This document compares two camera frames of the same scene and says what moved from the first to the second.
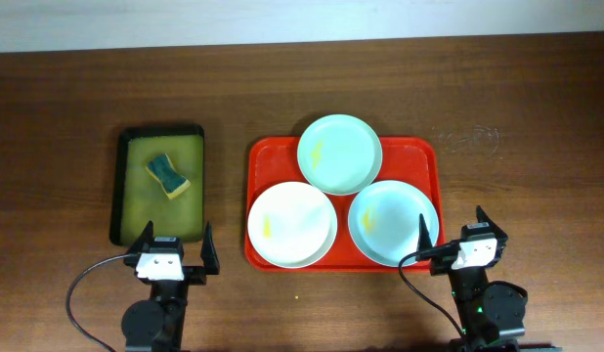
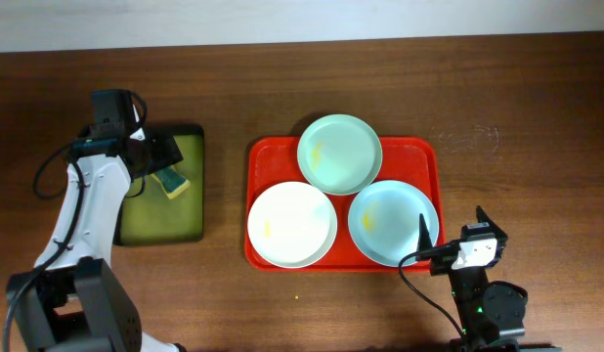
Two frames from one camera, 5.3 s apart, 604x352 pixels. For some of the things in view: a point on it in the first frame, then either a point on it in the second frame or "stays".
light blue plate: (384, 221) stays
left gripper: (194, 278) to (161, 151)
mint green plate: (339, 154) stays
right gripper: (438, 265) stays
